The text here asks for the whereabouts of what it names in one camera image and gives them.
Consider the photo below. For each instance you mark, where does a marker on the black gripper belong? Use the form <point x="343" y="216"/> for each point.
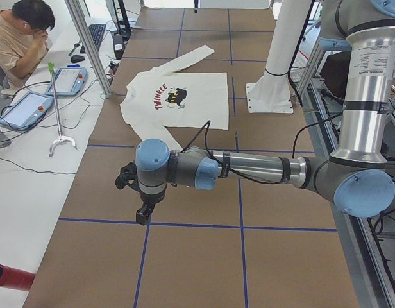
<point x="148" y="200"/>

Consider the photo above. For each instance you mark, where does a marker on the cream long-sleeve cat shirt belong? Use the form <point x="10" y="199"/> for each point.
<point x="166" y="96"/>

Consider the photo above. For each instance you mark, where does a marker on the metal reacher grabber tool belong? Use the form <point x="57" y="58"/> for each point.
<point x="62" y="139"/>

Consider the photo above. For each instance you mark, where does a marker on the red cylinder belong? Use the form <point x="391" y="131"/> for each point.
<point x="13" y="278"/>

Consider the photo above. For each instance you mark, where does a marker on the far blue teach pendant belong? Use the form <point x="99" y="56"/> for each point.
<point x="69" y="81"/>

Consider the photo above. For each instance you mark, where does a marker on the blue teach pendant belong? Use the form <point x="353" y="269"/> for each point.
<point x="69" y="81"/>
<point x="26" y="111"/>

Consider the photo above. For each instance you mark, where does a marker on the near blue teach pendant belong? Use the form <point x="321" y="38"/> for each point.
<point x="26" y="111"/>

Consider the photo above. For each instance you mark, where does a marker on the black computer mouse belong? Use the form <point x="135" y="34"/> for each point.
<point x="77" y="58"/>

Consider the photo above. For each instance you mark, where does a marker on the black power adapter box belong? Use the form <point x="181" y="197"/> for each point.
<point x="118" y="46"/>

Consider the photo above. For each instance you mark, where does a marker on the black keyboard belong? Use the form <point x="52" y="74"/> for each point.
<point x="97" y="33"/>

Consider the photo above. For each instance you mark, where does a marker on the person in beige shirt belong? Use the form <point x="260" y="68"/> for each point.
<point x="23" y="39"/>

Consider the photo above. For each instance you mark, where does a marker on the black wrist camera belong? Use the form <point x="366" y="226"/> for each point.
<point x="128" y="177"/>

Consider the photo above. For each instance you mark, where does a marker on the white central pedestal column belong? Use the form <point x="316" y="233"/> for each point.
<point x="271" y="93"/>

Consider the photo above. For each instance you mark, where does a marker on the aluminium frame post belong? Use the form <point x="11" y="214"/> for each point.
<point x="79" y="21"/>

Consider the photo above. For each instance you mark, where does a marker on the aluminium frame side rack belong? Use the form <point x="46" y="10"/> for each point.
<point x="354" y="177"/>

